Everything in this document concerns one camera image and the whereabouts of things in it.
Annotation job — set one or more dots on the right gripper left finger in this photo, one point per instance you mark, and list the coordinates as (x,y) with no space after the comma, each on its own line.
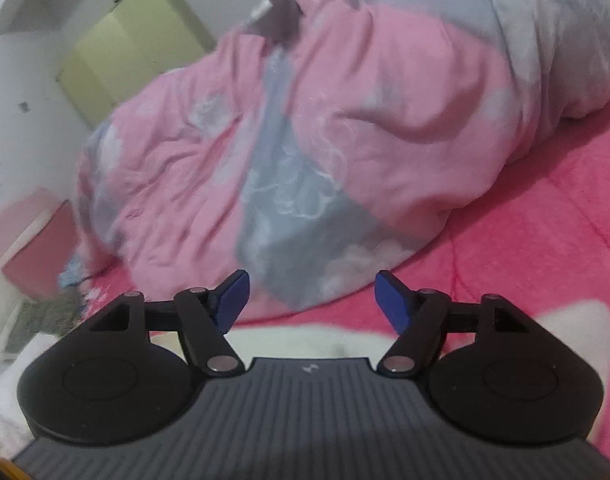
(206,316)

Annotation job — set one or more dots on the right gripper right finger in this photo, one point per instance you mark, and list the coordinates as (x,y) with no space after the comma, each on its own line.
(417,317)

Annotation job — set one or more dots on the cream fleece sweater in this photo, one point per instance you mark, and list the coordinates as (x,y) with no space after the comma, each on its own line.
(117,385)

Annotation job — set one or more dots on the pile of white clothes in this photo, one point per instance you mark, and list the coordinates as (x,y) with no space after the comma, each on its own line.
(56,315)

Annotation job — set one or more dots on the pink floral bed blanket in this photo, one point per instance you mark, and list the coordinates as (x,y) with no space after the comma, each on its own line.
(540,237)

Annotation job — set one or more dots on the dark red cushion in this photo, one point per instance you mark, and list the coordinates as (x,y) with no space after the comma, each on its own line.
(35,267)

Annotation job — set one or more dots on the pink grey floral duvet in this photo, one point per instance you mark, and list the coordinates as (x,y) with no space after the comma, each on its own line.
(325,140)

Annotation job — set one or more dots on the yellow-green wardrobe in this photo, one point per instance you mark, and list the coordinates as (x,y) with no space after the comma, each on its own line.
(135,42)

